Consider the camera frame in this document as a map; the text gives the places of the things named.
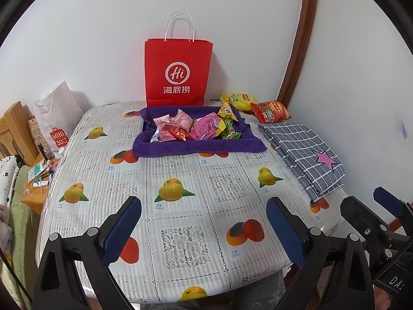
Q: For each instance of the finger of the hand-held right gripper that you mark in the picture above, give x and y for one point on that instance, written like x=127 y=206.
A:
x=387 y=198
x=353 y=210

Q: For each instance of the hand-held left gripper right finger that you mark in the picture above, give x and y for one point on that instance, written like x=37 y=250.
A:
x=284 y=229

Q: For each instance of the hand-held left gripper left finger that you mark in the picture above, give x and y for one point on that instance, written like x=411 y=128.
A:
x=124 y=229

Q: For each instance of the pink snack packet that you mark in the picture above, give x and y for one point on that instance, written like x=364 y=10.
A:
x=166 y=136

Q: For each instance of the purple towel covered tray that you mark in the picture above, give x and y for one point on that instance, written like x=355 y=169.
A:
x=193 y=148

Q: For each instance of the red gold print packet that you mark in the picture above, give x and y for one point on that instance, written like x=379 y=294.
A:
x=177 y=134

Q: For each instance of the green snack packet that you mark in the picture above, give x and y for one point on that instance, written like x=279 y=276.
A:
x=230 y=132

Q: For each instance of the pale pink cartoon packet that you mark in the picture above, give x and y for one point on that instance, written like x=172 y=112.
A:
x=163 y=122

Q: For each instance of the round pink pastry packet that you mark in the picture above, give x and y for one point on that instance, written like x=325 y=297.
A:
x=184 y=118

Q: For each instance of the large pink packet yellow edge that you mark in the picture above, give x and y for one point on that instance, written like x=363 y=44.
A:
x=206 y=129

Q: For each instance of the brown yellow small packet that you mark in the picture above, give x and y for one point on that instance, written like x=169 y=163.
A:
x=227 y=111

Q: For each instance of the person's right hand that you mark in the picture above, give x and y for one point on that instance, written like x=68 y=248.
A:
x=384 y=300

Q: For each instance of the grey checked folded cloth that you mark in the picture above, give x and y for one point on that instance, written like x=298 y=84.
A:
x=300 y=148

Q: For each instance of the white tube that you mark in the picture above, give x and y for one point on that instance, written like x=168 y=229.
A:
x=41 y=183

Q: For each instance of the wooden nightstand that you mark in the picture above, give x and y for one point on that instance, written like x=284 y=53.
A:
x=32 y=200

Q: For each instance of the teal small box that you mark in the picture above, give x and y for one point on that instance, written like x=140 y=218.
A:
x=36 y=171

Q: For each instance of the green blanket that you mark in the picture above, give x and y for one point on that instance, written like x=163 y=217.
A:
x=16 y=232

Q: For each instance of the red chip bag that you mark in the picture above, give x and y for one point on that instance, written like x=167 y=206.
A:
x=272 y=111

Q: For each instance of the pink cloth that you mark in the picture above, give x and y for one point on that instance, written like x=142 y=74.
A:
x=4 y=226

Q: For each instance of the brown patterned box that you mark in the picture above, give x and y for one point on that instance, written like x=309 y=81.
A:
x=38 y=135

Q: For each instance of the white floral pillow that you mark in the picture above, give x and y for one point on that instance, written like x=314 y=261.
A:
x=8 y=177

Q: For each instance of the white shopping bag red logo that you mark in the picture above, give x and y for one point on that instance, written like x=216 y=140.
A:
x=58 y=109

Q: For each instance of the yellow chip bag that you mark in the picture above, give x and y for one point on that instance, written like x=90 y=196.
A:
x=242 y=98

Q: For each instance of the wooden headboard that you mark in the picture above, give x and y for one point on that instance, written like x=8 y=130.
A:
x=16 y=126

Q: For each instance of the brown wooden door frame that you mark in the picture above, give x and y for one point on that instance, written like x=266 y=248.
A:
x=300 y=38

